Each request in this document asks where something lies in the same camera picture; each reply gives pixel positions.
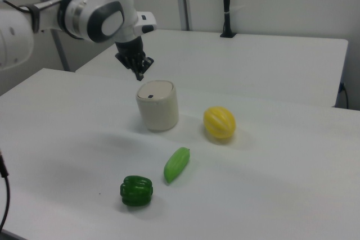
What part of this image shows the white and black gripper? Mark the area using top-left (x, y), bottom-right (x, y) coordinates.
top-left (115, 11), bottom-right (158, 81)

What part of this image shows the beige bin lid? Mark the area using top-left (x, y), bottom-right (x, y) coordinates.
top-left (137, 80), bottom-right (174, 101)

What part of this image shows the white garbage bin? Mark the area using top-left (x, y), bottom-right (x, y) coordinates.
top-left (136, 80), bottom-right (180, 133)

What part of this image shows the yellow striped melon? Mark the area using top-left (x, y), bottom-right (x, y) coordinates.
top-left (203, 106), bottom-right (236, 140)

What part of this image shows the light green cucumber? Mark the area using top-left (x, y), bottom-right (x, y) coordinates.
top-left (164, 147), bottom-right (191, 184)

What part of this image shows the white adjacent table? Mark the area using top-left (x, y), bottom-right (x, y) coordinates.
top-left (75, 29), bottom-right (349, 108)

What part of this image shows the dark green bell pepper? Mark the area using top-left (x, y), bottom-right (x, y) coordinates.
top-left (120, 175), bottom-right (154, 207)

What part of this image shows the black camera stand pole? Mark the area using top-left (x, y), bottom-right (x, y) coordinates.
top-left (219, 0), bottom-right (237, 38)

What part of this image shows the black arm cable strap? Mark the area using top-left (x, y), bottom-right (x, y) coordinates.
top-left (2, 0), bottom-right (42, 33)

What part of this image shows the black cable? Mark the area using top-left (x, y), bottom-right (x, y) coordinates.
top-left (0, 150), bottom-right (11, 231)

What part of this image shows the thin dark cable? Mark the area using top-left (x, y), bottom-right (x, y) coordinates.
top-left (340, 81), bottom-right (349, 109)

